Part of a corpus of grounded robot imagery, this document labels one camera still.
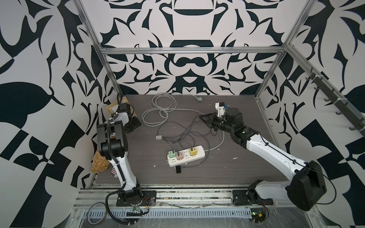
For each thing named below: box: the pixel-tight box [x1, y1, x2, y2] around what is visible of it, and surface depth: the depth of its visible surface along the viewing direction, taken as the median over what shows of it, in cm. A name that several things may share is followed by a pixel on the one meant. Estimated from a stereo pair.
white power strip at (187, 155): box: [166, 144, 206, 168], surface depth 87 cm
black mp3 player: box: [175, 165, 182, 174], surface depth 85 cm
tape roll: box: [86, 202, 107, 225], surface depth 71 cm
